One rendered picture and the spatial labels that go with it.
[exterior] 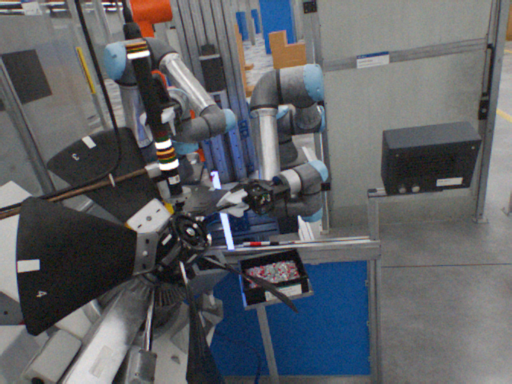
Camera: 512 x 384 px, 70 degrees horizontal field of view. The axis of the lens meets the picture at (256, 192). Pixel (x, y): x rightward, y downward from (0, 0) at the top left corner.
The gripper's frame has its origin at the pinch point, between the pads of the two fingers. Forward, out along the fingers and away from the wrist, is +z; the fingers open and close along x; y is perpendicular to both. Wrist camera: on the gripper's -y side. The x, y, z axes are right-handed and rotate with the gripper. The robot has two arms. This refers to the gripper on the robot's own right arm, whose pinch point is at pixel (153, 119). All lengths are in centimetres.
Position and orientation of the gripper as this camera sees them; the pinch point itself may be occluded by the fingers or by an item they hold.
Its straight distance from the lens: 86.9
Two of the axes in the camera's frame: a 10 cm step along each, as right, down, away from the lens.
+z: 0.6, 4.1, -9.1
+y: 1.6, 8.9, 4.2
